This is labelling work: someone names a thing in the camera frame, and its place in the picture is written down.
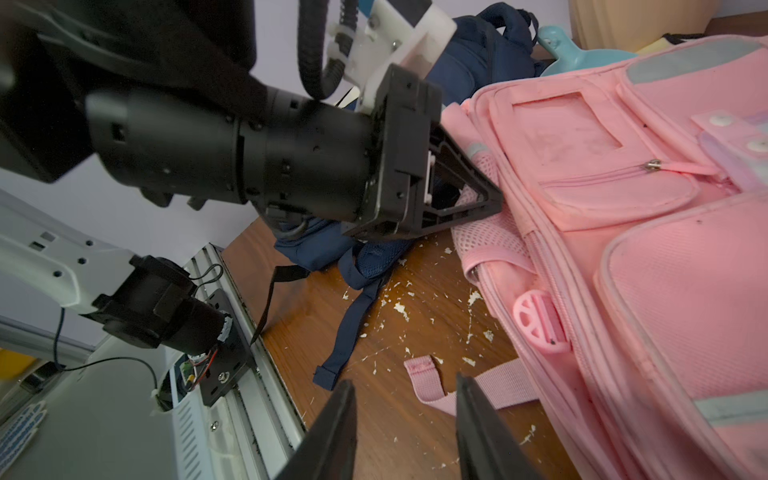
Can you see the teal plastic paddle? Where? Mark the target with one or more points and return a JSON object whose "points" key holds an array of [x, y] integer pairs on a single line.
{"points": [[569, 57]]}

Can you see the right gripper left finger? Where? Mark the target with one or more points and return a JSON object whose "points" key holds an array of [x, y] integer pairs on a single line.
{"points": [[328, 449]]}

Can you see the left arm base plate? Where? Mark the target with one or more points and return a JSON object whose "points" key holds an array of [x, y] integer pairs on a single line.
{"points": [[234, 357]]}

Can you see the pink backpack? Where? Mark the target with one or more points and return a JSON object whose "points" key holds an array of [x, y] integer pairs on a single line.
{"points": [[628, 265]]}

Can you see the beige plant pot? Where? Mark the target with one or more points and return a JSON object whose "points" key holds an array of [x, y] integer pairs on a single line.
{"points": [[631, 25]]}

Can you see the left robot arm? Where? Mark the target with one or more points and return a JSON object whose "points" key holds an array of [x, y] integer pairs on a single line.
{"points": [[68, 228]]}

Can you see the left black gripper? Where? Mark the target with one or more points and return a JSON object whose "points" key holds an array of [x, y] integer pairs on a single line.
{"points": [[382, 175]]}

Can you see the navy blue backpack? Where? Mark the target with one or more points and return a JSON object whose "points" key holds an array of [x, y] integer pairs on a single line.
{"points": [[344, 66]]}

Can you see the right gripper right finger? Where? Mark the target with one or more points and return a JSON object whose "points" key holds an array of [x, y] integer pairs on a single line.
{"points": [[486, 448]]}

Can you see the yellow sponge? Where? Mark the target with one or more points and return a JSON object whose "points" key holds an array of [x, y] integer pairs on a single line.
{"points": [[668, 40]]}

